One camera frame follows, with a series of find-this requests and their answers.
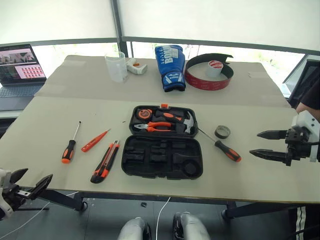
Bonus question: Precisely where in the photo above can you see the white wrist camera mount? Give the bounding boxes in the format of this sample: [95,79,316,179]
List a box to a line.
[291,110,320,163]
[0,168,14,221]

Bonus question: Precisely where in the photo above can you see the beige cardboard sheet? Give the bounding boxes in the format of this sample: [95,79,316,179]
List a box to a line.
[33,54,293,109]

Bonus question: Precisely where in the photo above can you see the orange handled pliers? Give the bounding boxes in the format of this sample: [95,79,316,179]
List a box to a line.
[133,121,176,133]

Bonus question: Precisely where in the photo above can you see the open laptop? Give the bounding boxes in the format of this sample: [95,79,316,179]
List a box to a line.
[0,44,48,112]

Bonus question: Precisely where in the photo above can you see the orange black utility knife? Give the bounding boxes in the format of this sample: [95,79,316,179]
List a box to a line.
[90,140,121,184]

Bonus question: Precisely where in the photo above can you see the black electrical tape roll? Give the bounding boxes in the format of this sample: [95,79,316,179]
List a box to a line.
[214,125,232,139]

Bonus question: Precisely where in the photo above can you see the grey window frame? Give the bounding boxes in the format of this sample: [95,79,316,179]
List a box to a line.
[0,0,320,59]

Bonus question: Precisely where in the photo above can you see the orange black handled screwdriver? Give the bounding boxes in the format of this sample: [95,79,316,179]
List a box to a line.
[61,120,83,165]
[198,127,243,164]

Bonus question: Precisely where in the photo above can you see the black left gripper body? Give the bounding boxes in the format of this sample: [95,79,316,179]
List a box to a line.
[1,184,31,211]

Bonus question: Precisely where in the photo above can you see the silver rounded robot foot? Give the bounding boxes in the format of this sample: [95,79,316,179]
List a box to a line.
[172,211,211,240]
[117,216,152,240]

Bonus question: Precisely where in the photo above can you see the clear plastic measuring cup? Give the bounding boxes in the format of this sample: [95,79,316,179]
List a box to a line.
[104,51,129,83]

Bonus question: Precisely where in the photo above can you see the black tool case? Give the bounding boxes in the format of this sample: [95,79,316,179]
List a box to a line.
[121,103,204,181]

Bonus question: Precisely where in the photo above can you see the blue boxing glove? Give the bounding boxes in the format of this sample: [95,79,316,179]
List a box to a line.
[154,44,187,93]

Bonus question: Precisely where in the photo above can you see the person in black clothes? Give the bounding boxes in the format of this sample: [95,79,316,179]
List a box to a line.
[287,79,320,240]

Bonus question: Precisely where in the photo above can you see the black mesh chair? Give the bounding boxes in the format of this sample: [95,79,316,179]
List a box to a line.
[282,53,320,106]

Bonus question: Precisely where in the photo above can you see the white glue gun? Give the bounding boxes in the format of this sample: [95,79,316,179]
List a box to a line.
[125,58,149,76]

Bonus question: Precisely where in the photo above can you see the steel claw hammer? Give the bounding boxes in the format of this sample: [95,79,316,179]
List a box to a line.
[174,111,197,135]

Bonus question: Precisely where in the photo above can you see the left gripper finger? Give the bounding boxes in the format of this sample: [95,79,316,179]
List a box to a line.
[29,174,54,200]
[9,168,29,186]

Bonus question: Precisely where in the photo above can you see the white tape roll red top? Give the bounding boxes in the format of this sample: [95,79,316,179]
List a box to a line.
[205,59,224,79]

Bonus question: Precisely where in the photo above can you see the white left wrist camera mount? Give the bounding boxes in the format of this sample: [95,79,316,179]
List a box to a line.
[0,168,14,221]

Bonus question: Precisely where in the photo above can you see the black table leg frame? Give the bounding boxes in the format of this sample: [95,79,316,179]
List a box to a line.
[37,189,89,212]
[221,200,301,222]

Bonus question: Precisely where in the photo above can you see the orange voltage tester pen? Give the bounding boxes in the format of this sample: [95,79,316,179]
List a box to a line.
[81,128,112,153]

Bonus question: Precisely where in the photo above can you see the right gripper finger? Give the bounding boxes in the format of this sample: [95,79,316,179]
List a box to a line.
[256,129,289,141]
[249,148,293,167]

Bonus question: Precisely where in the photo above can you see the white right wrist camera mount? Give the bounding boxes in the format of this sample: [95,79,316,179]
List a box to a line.
[291,110,320,163]

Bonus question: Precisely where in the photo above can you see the orange black tape measure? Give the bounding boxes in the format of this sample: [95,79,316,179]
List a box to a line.
[136,108,153,121]

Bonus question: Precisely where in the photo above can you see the white floor cable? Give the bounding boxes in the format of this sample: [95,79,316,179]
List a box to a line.
[0,191,172,240]

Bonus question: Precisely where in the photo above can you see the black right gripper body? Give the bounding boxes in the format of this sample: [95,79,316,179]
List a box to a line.
[284,125,313,161]

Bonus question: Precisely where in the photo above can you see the red black wide tape band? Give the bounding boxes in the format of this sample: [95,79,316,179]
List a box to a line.
[184,52,235,92]

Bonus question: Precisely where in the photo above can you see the orange black ratchet handle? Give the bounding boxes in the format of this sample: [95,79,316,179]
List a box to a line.
[154,109,185,124]

